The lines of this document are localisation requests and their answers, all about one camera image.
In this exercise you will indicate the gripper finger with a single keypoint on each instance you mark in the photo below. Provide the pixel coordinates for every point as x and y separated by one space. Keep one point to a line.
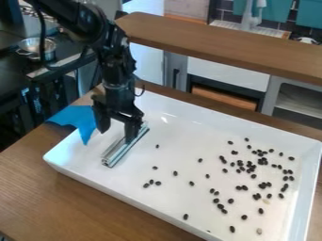
133 130
102 120

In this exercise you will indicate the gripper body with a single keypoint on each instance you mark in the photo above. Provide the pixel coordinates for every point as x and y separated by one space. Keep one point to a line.
119 100

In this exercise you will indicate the silver metal bar tool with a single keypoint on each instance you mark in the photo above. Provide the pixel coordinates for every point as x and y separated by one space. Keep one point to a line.
119 150

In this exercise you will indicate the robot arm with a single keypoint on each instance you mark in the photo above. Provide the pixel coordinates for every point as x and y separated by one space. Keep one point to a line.
84 22

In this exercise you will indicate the pile of brown bits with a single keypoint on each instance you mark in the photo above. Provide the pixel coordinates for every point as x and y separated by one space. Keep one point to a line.
247 169

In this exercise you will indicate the blue cloth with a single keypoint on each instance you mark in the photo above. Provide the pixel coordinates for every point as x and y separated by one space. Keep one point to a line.
77 120

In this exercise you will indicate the white tray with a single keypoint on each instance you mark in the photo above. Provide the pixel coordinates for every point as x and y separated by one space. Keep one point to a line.
184 175

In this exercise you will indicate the black shelf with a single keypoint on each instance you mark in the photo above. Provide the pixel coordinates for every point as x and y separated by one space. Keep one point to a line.
25 81

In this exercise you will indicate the silver pot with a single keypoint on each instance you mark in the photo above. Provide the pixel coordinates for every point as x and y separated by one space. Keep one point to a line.
37 47

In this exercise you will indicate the wooden desk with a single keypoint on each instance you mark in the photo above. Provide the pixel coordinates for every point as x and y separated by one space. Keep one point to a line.
234 47

